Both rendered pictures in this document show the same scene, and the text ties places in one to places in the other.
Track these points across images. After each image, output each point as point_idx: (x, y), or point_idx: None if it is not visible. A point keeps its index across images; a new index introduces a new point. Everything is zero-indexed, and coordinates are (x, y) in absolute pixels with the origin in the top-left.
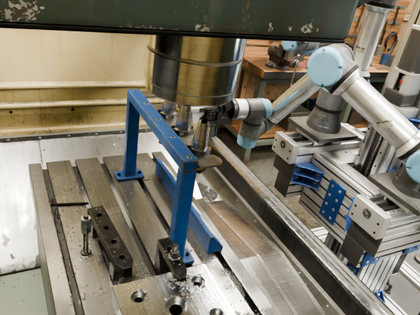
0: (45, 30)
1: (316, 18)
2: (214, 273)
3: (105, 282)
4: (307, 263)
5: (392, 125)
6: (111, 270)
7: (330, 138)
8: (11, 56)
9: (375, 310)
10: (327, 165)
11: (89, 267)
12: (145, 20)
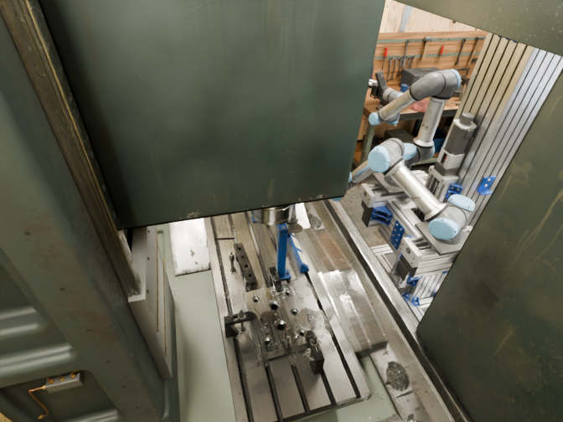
0: None
1: (324, 192)
2: (302, 285)
3: (241, 287)
4: (371, 276)
5: (420, 200)
6: (245, 281)
7: (398, 191)
8: None
9: (401, 311)
10: (395, 210)
11: (234, 278)
12: (240, 208)
